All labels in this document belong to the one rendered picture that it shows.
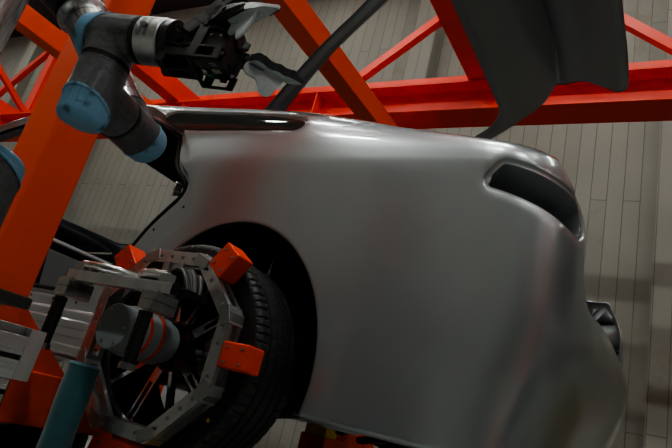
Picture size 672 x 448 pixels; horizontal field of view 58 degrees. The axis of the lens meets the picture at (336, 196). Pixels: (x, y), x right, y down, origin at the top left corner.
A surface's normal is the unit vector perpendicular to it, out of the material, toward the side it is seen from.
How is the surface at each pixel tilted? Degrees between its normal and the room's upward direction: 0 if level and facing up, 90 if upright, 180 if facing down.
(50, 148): 90
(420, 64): 90
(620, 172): 90
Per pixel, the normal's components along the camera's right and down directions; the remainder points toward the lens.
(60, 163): 0.86, 0.03
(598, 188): -0.44, -0.42
